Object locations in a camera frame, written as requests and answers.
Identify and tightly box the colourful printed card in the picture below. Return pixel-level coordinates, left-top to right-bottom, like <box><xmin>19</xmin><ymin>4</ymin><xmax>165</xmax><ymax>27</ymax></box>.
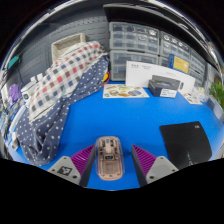
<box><xmin>102</xmin><ymin>83</ymin><xmax>150</xmax><ymax>99</ymax></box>
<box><xmin>181</xmin><ymin>92</ymin><xmax>204</xmax><ymax>106</ymax></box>

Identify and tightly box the teal wall holder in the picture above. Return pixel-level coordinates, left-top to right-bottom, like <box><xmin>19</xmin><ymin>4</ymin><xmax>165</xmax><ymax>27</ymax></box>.
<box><xmin>7</xmin><ymin>54</ymin><xmax>20</xmax><ymax>69</ymax></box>

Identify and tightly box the red blue checked cloth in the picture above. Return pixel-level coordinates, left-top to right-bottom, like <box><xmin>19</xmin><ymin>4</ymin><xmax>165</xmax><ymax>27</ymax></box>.
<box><xmin>26</xmin><ymin>41</ymin><xmax>109</xmax><ymax>124</ymax></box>

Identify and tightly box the black mouse pad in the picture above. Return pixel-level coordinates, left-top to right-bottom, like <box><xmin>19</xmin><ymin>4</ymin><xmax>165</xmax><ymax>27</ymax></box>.
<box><xmin>159</xmin><ymin>120</ymin><xmax>213</xmax><ymax>171</ymax></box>

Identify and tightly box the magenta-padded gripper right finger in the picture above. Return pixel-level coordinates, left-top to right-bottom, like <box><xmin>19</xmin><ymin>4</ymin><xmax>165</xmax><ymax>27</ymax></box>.
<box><xmin>130</xmin><ymin>143</ymin><xmax>179</xmax><ymax>188</ymax></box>

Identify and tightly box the small white box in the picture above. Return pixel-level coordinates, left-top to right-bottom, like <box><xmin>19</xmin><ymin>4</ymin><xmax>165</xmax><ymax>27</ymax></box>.
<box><xmin>20</xmin><ymin>78</ymin><xmax>43</xmax><ymax>101</ymax></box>

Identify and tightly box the transparent pink computer mouse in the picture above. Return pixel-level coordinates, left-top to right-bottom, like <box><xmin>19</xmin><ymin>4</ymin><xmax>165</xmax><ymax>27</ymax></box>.
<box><xmin>94</xmin><ymin>135</ymin><xmax>126</xmax><ymax>182</ymax></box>

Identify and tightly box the long white keyboard box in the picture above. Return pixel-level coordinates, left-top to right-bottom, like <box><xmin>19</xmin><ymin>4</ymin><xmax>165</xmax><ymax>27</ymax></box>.
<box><xmin>124</xmin><ymin>60</ymin><xmax>197</xmax><ymax>95</ymax></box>

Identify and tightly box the small black box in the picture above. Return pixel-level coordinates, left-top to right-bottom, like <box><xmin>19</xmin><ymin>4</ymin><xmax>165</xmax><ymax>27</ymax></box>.
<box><xmin>147</xmin><ymin>74</ymin><xmax>182</xmax><ymax>99</ymax></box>

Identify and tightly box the navy polka dot cloth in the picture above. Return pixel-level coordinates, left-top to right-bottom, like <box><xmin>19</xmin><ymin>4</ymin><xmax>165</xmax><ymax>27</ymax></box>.
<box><xmin>14</xmin><ymin>54</ymin><xmax>111</xmax><ymax>167</ymax></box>

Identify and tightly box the green potted plant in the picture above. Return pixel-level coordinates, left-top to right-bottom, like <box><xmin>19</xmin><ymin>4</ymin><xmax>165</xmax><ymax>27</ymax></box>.
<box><xmin>209</xmin><ymin>79</ymin><xmax>224</xmax><ymax>109</ymax></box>

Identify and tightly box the yellow and blue box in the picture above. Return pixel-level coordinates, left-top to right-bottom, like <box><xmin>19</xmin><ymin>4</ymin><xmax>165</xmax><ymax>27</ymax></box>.
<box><xmin>168</xmin><ymin>53</ymin><xmax>190</xmax><ymax>74</ymax></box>

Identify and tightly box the purple bag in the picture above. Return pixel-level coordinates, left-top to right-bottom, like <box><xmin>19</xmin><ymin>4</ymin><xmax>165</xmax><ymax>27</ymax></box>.
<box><xmin>9</xmin><ymin>83</ymin><xmax>23</xmax><ymax>103</ymax></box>

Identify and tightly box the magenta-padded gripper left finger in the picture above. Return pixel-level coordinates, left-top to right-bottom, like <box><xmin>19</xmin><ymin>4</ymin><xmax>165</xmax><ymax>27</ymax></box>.
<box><xmin>47</xmin><ymin>144</ymin><xmax>98</xmax><ymax>188</ymax></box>

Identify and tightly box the white woven basket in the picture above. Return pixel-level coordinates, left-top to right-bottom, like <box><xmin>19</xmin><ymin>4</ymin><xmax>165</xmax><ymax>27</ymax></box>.
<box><xmin>50</xmin><ymin>32</ymin><xmax>87</xmax><ymax>63</ymax></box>

